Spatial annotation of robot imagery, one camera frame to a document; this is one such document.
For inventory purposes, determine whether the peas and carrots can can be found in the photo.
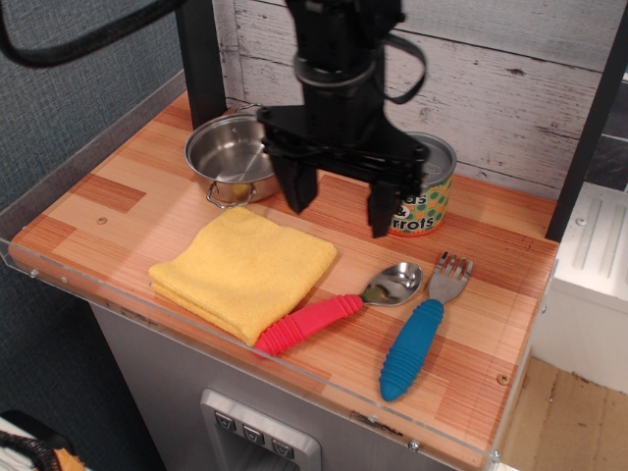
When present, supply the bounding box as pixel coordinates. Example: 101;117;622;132
389;132;457;237

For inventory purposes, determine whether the black frame post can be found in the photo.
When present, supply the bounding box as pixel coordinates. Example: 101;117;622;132
176;0;227;129
546;6;627;242

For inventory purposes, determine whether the small steel pot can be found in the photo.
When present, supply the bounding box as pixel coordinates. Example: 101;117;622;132
184;105;281;210

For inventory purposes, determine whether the white cabinet with drainboard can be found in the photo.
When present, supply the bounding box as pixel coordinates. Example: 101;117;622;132
531;183;627;393

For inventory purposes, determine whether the clear acrylic table guard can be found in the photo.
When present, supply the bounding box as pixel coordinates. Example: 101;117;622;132
2;76;557;470

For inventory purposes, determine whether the yellow rag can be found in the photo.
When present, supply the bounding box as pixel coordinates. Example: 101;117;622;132
148;207;337;346

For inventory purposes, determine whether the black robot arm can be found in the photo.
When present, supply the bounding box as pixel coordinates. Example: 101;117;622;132
257;1;429;237

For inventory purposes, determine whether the red handled spoon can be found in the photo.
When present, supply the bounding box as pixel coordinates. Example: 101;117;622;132
255;262;423;356

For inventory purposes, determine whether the black right frame post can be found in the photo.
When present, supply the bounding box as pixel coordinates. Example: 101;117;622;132
546;6;627;242

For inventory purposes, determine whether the grey toy fridge cabinet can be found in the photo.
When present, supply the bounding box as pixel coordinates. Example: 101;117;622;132
93;305;497;470

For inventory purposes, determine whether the blue handled fork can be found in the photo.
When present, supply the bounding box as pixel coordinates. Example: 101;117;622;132
379;252;474;402

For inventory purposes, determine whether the silver dispenser button panel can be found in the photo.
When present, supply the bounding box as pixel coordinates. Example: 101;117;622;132
200;389;322;470

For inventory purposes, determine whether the black left frame post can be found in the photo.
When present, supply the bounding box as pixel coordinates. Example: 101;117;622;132
176;0;227;129

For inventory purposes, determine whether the black braided cable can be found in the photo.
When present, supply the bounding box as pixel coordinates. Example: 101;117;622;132
0;0;190;70

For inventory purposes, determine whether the orange object at corner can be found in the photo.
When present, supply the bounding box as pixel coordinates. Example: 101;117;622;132
54;448;88;471

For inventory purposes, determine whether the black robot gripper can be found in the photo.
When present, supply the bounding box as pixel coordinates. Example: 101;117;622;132
257;68;428;238

